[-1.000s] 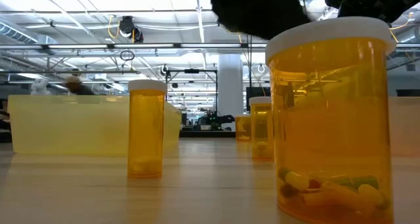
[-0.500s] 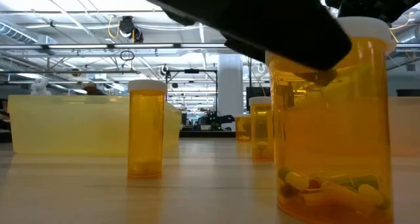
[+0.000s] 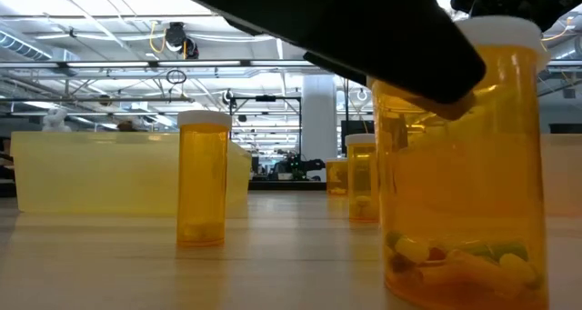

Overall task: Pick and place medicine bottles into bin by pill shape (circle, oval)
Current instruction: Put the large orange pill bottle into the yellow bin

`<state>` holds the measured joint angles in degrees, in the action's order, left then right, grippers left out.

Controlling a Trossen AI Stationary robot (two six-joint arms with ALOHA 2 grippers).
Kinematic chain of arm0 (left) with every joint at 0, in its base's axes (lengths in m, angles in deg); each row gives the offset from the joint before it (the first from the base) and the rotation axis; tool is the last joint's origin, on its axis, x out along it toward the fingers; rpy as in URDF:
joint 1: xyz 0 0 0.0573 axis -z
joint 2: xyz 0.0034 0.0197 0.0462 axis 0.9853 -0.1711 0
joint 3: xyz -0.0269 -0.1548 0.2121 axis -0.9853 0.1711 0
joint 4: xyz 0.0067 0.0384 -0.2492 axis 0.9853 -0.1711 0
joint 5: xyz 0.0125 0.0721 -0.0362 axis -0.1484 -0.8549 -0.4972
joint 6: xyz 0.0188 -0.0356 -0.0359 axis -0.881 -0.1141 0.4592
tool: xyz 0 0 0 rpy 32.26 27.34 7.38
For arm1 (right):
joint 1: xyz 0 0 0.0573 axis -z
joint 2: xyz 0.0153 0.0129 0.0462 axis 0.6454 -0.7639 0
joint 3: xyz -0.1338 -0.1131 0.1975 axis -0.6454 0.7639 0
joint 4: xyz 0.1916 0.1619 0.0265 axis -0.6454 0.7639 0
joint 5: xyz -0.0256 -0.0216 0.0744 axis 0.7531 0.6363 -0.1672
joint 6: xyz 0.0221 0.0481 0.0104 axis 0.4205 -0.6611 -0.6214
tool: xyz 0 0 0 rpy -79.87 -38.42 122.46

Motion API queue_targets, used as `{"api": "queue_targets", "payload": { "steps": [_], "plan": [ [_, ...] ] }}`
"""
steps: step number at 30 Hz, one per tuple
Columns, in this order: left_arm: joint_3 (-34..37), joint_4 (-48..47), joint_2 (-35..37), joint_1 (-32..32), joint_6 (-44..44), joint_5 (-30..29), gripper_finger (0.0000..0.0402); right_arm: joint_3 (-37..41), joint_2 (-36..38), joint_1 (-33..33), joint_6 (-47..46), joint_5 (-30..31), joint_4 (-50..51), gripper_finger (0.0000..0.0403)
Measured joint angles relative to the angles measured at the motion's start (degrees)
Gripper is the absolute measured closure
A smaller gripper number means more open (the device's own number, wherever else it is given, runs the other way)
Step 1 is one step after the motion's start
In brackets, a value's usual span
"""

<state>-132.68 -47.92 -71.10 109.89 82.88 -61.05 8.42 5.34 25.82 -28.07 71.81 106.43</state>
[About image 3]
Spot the large orange pill bottle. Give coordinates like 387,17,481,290
366,15,552,310
325,158,350,196

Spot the small orange pill bottle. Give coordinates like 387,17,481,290
176,109,233,248
344,133,381,224

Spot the orange translucent plastic bin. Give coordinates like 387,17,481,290
539,133,582,218

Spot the yellow translucent plastic bin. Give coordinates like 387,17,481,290
9,130,253,216

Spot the black monitor screen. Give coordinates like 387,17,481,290
340,120,375,136
548,122,582,135

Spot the white building pillar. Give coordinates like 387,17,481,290
301,75,338,183

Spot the long ceiling light strip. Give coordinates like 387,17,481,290
65,60,315,68

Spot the white figure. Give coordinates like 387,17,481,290
41,107,73,134

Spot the distant black station frame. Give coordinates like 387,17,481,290
228,95,303,184

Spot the silver ventilation duct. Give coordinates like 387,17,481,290
0,29,55,63

